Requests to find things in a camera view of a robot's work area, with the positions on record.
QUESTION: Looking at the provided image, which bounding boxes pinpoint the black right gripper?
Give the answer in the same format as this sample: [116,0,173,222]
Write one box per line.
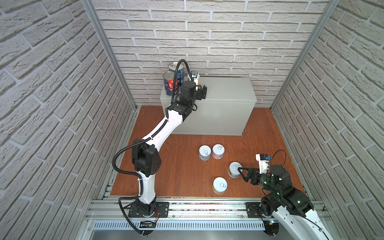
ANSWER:
[238,166,280,197]

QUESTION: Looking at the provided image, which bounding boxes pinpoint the white lid small can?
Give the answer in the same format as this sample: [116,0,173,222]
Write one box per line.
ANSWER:
[191,71,200,88]

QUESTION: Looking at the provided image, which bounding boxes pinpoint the dark tomato label can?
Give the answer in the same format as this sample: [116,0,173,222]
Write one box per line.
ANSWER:
[163,71,179,96]

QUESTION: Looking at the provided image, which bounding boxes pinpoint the yellow label pull-tab can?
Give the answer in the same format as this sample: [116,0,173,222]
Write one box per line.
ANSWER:
[212,177,228,195]

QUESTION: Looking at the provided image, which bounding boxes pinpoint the blue label tin can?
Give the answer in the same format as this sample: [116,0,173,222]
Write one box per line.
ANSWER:
[168,62,185,86]

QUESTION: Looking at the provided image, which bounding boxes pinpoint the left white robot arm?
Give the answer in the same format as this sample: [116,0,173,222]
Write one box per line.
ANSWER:
[132,81,208,217]

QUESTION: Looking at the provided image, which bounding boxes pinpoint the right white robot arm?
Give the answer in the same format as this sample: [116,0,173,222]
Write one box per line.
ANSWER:
[238,163,333,240]

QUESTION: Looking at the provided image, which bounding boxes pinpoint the plain lid silver can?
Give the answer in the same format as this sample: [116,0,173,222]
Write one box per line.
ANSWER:
[228,162,242,179]

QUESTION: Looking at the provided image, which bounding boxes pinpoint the pink label pull-tab can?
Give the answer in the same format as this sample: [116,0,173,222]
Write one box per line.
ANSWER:
[212,144,225,160]

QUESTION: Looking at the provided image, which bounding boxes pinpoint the grey metal cabinet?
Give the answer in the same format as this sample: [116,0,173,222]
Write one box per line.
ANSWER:
[173,77,257,136]

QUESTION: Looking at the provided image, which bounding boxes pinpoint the grey label pull-tab can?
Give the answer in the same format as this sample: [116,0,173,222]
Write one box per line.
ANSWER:
[199,145,212,161]

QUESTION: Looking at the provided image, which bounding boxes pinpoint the perforated white vent strip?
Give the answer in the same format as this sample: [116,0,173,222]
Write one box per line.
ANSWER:
[94,220,265,231]

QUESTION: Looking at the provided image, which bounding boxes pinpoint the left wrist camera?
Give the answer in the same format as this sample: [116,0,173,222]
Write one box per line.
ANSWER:
[188,71,200,91]

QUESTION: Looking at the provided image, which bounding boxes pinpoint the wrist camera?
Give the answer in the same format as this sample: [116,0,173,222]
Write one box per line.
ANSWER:
[188,71,200,91]
[256,154,271,174]

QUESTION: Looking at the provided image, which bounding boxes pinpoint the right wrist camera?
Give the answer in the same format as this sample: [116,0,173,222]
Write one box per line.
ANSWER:
[256,154,271,174]

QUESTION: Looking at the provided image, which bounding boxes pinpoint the left black corrugated cable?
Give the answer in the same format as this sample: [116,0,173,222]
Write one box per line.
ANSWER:
[112,59,193,235]

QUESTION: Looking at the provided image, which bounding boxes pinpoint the left floor aluminium rail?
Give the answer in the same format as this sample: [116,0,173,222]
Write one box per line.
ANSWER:
[74,106,141,240]

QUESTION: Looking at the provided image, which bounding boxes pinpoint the left aluminium corner post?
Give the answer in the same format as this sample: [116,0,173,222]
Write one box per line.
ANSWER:
[82,0,138,110]

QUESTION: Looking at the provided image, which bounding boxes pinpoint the aluminium corner post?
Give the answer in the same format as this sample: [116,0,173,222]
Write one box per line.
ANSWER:
[270,0,340,111]
[82,0,138,110]

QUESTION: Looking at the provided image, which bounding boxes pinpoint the front aluminium mounting rail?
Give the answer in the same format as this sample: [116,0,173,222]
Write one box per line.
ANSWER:
[86,197,261,221]

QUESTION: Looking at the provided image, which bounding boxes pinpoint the right aluminium corner post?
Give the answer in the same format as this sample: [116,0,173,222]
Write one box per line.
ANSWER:
[270,0,340,111]

